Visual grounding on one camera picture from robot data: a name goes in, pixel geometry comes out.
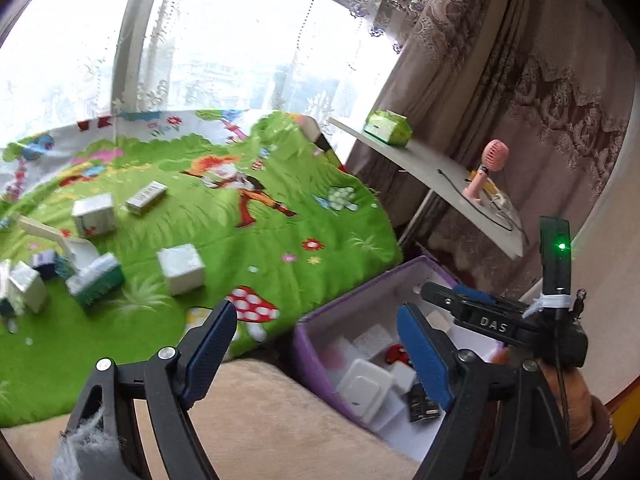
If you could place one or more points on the beige sofa cushion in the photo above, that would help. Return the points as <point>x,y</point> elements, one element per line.
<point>280,430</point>

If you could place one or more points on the green cartoon printed blanket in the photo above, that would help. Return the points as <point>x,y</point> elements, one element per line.
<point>225,220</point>

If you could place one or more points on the person's right forearm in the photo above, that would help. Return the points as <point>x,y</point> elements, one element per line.
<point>597,450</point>

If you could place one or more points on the white plastic holder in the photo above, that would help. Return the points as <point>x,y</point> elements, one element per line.
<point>362,385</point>

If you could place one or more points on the person's right hand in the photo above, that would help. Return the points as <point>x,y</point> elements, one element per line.
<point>570,395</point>

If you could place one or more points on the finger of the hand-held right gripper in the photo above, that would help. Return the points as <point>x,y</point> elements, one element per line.
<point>440,296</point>
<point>480,294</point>

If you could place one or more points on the white lace curtain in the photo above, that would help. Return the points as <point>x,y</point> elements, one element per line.
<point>225,35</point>

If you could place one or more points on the green tissue packet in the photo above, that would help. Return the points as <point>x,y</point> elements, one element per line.
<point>387,127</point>

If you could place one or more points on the large white box pink print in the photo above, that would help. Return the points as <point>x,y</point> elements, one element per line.
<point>335,355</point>

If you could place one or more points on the black cardboard box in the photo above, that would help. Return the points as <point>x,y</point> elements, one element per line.
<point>422,405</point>

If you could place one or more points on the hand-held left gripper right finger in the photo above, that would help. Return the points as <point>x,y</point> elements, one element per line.
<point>425,360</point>

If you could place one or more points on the brown patterned curtain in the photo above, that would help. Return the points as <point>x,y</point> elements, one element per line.
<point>550,85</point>

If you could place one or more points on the white and teal box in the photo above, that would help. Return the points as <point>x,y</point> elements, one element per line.
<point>95,280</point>

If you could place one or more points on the purple storage box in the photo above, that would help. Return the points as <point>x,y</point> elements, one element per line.
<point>310,345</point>

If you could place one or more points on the white box red logo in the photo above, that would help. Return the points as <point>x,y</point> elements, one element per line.
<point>92,215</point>

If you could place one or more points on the yellow plastic object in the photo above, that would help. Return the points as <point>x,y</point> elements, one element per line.
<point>626,420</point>

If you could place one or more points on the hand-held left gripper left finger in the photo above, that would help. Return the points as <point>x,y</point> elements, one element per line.
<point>210,355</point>

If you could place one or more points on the dark blue box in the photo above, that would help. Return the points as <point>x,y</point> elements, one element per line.
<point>44,261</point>

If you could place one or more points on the white fluff tuft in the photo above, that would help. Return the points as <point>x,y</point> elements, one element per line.
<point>85,455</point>

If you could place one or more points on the red toy car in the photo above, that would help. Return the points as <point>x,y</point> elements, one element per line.
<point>398,354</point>

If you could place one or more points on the white box black text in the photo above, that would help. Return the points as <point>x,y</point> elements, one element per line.
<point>146,196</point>

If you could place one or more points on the silver white cube box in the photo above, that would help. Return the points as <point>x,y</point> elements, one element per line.
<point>180,269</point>

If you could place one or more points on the grey window frame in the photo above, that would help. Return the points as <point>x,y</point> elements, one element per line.
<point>135,50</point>

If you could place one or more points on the plain white cardboard box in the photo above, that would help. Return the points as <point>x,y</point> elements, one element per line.
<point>402,376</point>
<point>27,285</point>
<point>372,341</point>

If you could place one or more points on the pink handheld fan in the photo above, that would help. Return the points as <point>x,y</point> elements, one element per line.
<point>495,152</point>

